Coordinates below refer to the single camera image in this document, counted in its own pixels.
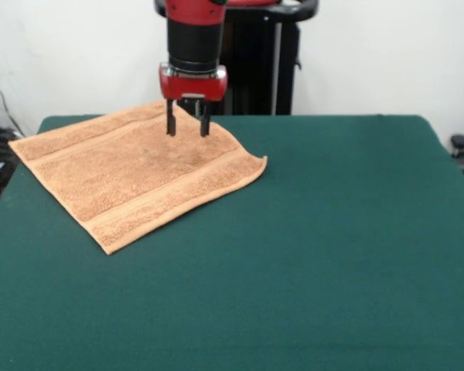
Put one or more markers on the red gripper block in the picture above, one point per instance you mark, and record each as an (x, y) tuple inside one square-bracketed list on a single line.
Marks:
[(193, 87)]

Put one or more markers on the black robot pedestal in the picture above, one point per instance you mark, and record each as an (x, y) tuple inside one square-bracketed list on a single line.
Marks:
[(255, 65)]

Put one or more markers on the tan terry towel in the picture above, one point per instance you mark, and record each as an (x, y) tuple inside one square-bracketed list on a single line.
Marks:
[(120, 185)]

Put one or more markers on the dark green table cloth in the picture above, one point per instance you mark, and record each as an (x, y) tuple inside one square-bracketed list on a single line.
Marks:
[(332, 270)]

